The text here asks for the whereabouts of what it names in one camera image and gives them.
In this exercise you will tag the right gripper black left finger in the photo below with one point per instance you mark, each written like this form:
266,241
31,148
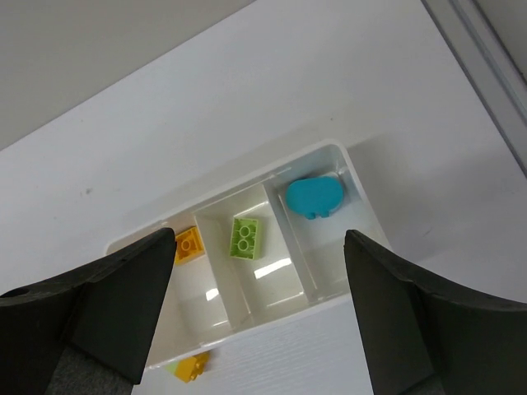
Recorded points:
88,330

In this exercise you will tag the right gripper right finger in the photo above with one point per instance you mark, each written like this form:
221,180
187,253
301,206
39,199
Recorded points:
423,333

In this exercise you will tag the yellow green lego stack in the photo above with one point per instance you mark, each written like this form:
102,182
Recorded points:
188,369

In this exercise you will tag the orange lego brick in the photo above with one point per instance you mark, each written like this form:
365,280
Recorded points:
189,246

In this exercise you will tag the green lego brick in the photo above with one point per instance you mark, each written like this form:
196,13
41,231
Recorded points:
246,238

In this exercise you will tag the teal rounded lego piece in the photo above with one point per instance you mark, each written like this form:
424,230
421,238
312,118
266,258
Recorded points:
314,197

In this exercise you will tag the white divided container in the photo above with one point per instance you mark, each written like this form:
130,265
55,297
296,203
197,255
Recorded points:
215,298

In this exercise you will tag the aluminium rail right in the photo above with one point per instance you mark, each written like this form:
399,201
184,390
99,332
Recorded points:
487,63

